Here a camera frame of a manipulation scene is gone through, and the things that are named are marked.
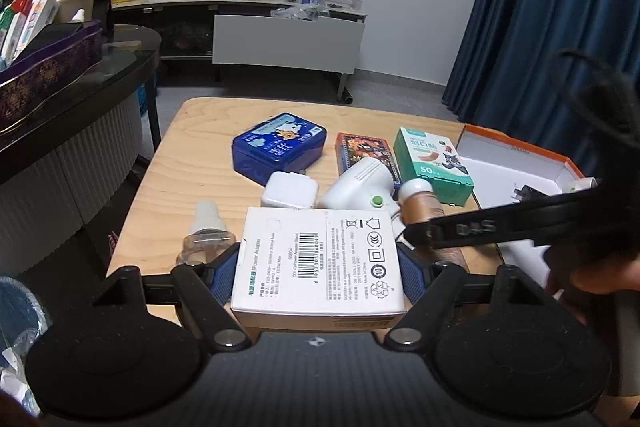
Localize white vaporizer with green button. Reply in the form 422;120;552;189
318;157;407;238

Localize person's right hand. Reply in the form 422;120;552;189
545;264;640;308

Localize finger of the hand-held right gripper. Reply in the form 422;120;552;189
402;191;607;252

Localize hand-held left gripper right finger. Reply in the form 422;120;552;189
384;246;551;354

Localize clear liquid refill bottle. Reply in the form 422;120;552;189
176;201;238;265

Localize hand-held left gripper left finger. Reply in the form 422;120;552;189
95;244;253;354

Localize purple patterned box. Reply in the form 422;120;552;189
0;20;104;136

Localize black charger plug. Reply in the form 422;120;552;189
510;184;563;204

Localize black glass-top counter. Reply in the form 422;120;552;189
0;24;164;280

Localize white USB charger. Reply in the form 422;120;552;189
261;171;319;210

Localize colourful card box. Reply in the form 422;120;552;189
334;132;402;184

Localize blue curtain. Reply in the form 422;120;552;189
441;0;640;180

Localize green and red medicine box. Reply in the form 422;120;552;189
0;0;34;68

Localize white TV cabinet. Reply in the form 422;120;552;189
110;0;368;78

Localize green bandage box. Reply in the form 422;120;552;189
393;127;475;208

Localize orange-edged white cardboard box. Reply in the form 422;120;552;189
457;124;601;288

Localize blue tin box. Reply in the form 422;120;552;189
231;113;327;186

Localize crumpled clear plastic bag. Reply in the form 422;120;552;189
270;3;332;21

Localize light blue plastic bag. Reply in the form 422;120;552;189
0;276;55;415

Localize white power adapter box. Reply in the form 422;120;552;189
230;207;407;333

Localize brown bottle with white cap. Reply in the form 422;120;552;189
397;178;468;273

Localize black case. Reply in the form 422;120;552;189
22;23;84;58

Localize clear plastic containers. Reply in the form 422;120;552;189
286;0;362;14

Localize white and blue medicine box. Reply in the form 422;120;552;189
14;0;61;60

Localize white rolling side table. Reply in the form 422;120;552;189
212;13;366;104

